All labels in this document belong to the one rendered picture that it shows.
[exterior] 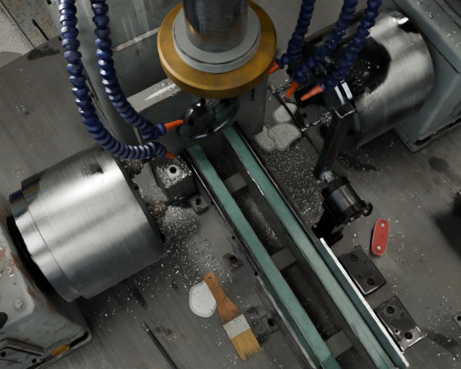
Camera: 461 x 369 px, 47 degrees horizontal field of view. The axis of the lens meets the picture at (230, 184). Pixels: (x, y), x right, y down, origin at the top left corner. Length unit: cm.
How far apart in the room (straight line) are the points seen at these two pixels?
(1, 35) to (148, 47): 121
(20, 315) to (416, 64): 82
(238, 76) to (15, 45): 147
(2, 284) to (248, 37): 54
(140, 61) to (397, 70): 50
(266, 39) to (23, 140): 80
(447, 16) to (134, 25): 60
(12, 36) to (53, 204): 134
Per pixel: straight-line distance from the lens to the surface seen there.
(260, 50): 81
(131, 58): 106
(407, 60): 108
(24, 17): 218
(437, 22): 113
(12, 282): 91
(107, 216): 90
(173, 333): 120
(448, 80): 115
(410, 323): 119
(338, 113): 86
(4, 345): 97
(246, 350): 118
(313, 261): 111
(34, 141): 142
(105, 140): 78
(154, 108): 100
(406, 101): 109
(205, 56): 77
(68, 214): 91
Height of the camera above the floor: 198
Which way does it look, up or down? 67 degrees down
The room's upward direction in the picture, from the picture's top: 1 degrees counter-clockwise
